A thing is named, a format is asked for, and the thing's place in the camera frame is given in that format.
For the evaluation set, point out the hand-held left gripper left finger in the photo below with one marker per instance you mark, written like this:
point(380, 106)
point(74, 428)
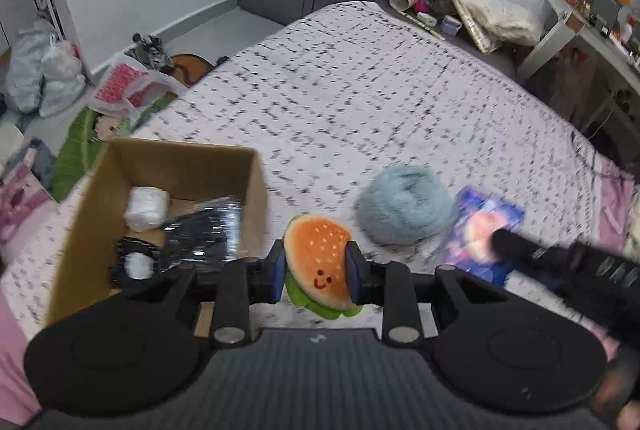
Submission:
point(277, 272)

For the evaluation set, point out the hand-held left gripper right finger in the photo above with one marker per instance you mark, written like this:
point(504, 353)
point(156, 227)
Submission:
point(355, 272)

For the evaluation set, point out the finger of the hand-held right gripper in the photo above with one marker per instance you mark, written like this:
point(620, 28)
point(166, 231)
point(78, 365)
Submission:
point(530, 250)

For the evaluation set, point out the burger plush toy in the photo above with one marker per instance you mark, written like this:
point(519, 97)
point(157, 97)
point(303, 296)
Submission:
point(317, 260)

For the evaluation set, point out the blue packet with pink planet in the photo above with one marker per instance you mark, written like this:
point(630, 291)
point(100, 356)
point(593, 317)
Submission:
point(475, 220)

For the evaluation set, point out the dark glittery packet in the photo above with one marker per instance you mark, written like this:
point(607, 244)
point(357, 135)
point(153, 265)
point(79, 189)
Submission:
point(205, 230)

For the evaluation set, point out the black lace accessory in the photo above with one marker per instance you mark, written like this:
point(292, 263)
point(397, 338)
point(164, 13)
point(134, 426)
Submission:
point(135, 265)

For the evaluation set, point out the white soft bundle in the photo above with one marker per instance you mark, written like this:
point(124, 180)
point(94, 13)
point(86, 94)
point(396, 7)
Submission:
point(145, 207)

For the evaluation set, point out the brown cardboard box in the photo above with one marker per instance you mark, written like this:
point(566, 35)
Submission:
point(90, 220)

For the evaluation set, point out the pastel floral quilt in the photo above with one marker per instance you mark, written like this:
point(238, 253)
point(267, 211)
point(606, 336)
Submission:
point(634, 240)

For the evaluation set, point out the fluffy light blue plush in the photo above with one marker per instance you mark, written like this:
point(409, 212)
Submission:
point(407, 205)

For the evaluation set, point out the white black-patterned blanket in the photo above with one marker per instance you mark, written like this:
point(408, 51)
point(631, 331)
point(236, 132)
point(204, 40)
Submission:
point(360, 100)

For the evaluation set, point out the white desk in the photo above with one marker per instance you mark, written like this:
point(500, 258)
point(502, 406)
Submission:
point(555, 40)

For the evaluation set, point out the brown round cushion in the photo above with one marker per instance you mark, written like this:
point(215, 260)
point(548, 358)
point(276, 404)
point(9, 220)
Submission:
point(192, 70)

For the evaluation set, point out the green cartoon floor mat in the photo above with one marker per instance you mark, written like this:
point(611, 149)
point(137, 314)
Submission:
point(80, 150)

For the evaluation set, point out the small purple box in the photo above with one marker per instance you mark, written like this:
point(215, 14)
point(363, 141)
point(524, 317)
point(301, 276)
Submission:
point(451, 24)

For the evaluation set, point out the pink printed plastic bag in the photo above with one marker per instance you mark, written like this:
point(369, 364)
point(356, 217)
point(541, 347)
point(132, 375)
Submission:
point(125, 85)

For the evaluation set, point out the pink cartoon pillow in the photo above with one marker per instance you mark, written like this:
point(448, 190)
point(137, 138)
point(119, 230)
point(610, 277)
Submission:
point(22, 205)

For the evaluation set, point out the white plastic bag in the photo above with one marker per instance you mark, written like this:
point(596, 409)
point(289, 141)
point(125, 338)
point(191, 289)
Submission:
point(62, 83)

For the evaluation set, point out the grey-white plastic bag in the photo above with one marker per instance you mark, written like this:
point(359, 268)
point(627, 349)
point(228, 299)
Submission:
point(27, 70)

